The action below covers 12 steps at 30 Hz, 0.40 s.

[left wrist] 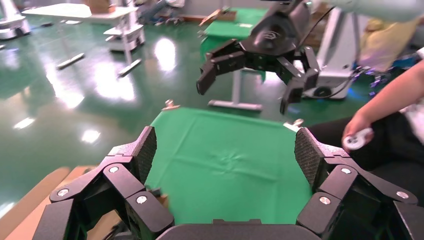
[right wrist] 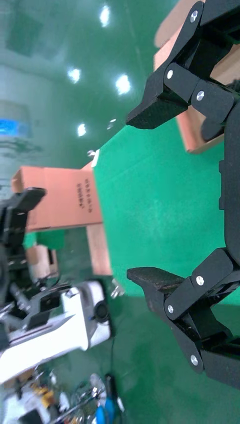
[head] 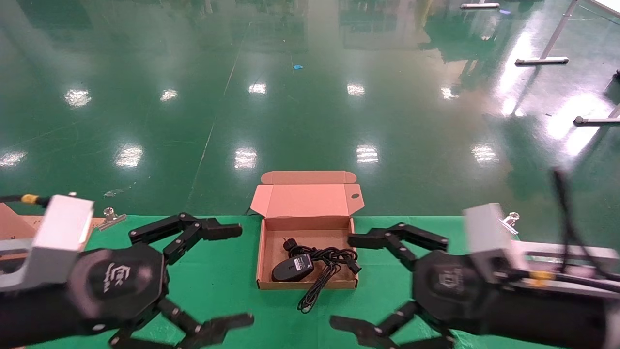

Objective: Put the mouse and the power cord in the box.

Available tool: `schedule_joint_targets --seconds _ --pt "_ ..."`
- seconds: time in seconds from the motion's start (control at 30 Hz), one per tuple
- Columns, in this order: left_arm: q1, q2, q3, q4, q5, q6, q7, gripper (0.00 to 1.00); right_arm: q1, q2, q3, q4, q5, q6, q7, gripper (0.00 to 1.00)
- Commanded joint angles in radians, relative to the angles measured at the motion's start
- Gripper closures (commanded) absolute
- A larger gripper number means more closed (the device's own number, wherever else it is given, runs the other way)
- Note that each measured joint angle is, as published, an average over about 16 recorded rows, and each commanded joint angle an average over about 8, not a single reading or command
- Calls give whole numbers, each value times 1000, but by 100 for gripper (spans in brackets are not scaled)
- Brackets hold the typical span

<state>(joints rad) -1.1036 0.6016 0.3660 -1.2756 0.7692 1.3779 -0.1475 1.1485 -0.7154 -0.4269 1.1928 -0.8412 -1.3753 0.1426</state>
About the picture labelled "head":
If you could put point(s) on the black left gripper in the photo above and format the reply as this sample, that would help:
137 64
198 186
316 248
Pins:
116 281

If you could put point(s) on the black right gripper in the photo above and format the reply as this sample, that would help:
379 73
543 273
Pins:
450 291

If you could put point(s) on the black computer mouse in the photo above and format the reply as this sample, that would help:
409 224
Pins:
290 269

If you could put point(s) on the small cardboard box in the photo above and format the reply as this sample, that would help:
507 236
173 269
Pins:
305 201

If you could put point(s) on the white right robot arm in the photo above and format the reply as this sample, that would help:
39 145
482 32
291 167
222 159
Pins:
557 315

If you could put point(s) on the green table cloth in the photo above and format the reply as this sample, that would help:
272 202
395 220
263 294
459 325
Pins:
232 276

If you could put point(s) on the silver binder clip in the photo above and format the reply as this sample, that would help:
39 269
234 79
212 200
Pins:
509 222
110 220

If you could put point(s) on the large carton with print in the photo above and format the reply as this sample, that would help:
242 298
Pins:
9 223

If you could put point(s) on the white table foot bar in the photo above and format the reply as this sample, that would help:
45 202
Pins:
596 120
479 5

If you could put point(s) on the white table with foot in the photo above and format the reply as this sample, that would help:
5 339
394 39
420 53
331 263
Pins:
541 60

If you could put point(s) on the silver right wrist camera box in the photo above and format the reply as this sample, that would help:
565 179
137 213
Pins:
489 237

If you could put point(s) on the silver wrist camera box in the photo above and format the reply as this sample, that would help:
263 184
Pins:
63 223
489 237

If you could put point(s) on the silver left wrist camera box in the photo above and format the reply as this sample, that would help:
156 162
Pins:
63 223

